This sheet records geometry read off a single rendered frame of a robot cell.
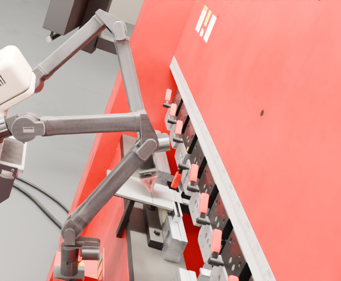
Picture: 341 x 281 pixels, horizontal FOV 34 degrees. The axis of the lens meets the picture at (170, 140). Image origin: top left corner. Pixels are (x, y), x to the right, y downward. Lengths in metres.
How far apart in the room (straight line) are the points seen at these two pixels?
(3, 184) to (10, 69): 0.40
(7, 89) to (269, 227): 0.98
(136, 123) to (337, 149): 0.77
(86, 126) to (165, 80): 1.24
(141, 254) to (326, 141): 1.04
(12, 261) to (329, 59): 2.40
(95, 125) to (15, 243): 1.80
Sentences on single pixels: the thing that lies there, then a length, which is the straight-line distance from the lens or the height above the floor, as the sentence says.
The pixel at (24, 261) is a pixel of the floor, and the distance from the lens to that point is 3.32.
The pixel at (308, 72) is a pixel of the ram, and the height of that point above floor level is 1.75.
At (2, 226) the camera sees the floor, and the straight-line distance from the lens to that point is 3.55.
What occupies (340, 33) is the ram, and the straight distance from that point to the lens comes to 1.29.
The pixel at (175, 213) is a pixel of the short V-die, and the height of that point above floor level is 1.00.
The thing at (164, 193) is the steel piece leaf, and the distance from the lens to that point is 2.22.
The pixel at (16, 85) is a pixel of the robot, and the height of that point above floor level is 1.32.
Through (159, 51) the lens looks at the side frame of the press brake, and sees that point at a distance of 2.88.
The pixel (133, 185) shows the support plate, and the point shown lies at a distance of 2.19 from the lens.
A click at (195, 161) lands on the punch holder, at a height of 1.25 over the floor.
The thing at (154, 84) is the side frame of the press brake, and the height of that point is 1.19.
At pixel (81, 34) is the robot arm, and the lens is 2.15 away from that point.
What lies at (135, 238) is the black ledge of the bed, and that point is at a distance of 2.11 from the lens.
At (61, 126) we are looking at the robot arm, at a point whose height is 1.28.
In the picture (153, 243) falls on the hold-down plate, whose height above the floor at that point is 0.89.
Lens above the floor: 1.93
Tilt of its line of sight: 19 degrees down
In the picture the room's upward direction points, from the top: 22 degrees clockwise
